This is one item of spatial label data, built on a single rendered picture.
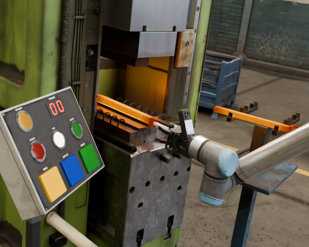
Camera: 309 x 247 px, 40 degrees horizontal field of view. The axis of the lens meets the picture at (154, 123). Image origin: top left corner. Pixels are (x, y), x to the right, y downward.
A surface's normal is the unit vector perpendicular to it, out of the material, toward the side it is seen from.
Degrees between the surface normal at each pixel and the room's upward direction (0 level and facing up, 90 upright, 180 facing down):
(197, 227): 0
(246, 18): 90
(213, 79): 89
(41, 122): 60
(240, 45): 90
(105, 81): 90
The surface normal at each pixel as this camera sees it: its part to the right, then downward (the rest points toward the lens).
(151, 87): -0.70, 0.15
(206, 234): 0.11, -0.94
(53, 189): 0.87, -0.29
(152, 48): 0.70, 0.30
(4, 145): -0.33, 0.26
